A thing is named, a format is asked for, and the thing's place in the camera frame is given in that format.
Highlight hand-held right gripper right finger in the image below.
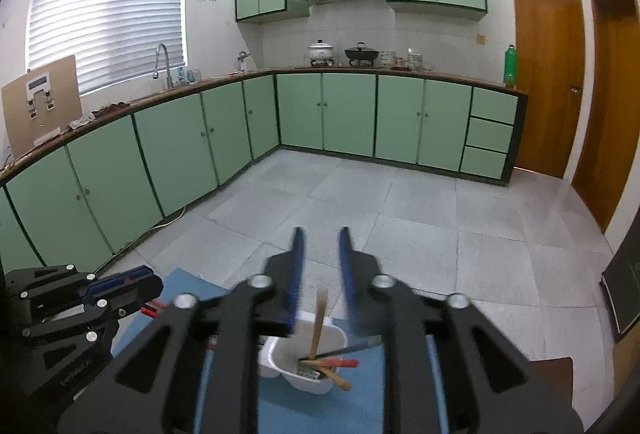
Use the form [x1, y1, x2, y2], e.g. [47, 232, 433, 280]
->
[339, 227, 584, 434]

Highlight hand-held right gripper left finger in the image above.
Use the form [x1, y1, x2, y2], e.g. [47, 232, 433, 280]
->
[59, 228, 308, 434]

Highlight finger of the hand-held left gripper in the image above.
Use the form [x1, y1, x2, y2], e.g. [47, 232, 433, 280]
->
[5, 266, 154, 310]
[20, 275, 164, 366]

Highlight plain wooden chopstick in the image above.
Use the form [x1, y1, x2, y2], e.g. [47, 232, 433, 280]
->
[309, 288, 329, 361]

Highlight black chopstick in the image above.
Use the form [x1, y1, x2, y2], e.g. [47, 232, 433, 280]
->
[298, 340, 383, 361]

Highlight white plastic utensil holder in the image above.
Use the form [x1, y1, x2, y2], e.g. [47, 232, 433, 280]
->
[257, 311, 349, 396]

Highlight blue tablecloth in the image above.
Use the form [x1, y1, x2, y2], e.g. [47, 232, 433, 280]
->
[111, 268, 451, 434]

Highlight green base cabinets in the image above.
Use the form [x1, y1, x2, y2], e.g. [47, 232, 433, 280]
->
[0, 71, 529, 275]

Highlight brown wooden board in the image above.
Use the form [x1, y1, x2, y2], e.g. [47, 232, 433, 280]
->
[1, 54, 84, 159]

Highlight black wok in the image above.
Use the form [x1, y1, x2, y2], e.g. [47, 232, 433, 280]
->
[344, 42, 379, 64]

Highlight white cooking pot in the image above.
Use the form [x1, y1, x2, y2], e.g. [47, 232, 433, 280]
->
[308, 40, 335, 64]

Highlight metal sink faucet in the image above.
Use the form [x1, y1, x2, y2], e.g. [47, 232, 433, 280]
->
[152, 44, 174, 89]

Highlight brown stool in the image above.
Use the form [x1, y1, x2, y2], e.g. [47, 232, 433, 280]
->
[529, 356, 574, 411]

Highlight green bottle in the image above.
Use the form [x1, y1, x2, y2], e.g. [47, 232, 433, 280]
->
[503, 44, 519, 87]

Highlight white window blind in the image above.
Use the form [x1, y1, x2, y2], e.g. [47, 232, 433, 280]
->
[26, 0, 189, 97]

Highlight black appliance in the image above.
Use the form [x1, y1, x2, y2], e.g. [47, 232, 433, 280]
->
[601, 244, 640, 343]

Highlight brown wooden door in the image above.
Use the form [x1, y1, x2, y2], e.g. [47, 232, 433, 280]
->
[510, 0, 586, 179]
[571, 0, 640, 235]

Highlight white plastic bracket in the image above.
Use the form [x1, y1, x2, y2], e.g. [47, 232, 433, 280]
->
[25, 72, 56, 119]

